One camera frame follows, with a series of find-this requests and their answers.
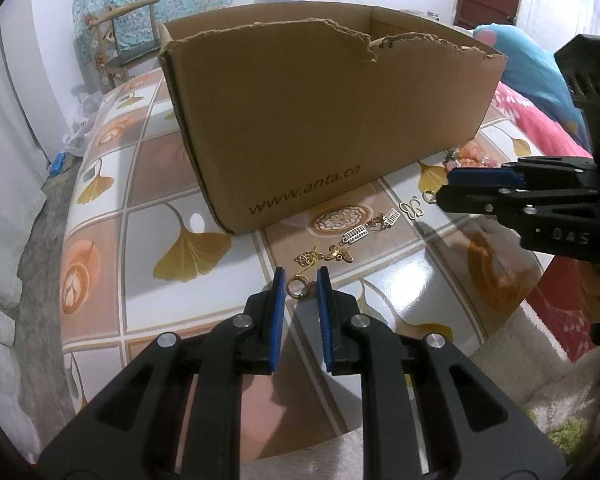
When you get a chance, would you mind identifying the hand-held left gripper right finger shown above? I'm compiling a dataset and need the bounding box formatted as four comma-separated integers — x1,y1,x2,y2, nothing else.
316,267,567,480

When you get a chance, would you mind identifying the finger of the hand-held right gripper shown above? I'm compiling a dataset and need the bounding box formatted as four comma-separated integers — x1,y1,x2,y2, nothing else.
436,187,600,222
449,156,599,192

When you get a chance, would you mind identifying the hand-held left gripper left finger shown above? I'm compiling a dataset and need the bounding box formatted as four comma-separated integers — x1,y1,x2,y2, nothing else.
37,267,286,480

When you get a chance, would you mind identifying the gold double ring charm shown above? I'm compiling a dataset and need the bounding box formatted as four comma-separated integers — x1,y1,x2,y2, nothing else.
286,275,312,301

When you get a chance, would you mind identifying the brown cardboard box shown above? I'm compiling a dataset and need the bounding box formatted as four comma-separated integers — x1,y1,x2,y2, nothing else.
157,1,509,236

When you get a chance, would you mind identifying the pink floral blanket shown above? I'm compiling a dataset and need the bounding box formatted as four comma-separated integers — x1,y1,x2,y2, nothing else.
495,82,597,158

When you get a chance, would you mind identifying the gold bee charm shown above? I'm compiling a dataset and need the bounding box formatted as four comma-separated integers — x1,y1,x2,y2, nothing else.
325,244,356,265

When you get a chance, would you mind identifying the gold butterfly charm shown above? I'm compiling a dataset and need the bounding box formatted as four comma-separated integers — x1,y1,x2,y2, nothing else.
399,197,425,220

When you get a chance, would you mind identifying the blue plush pillow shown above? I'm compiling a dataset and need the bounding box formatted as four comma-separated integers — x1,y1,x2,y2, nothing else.
471,24,590,137

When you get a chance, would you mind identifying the leaf printed tablecloth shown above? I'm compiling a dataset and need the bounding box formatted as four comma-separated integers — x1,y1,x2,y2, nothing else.
62,67,556,441

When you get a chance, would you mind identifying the white green fluffy rug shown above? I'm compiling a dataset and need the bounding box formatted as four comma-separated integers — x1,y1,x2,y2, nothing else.
472,345,600,480

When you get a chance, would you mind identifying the clear plastic bag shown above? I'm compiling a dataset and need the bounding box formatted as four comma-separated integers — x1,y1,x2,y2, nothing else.
62,91,103,157

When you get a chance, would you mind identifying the white piped fabric cover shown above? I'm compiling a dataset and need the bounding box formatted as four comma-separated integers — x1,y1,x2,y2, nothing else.
0,10,48,356

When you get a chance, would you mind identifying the wooden chair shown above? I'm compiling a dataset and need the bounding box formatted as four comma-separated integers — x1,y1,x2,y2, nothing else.
84,0,162,85

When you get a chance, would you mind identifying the peach bead bracelet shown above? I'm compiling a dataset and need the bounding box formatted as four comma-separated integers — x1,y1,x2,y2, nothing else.
457,142,502,168

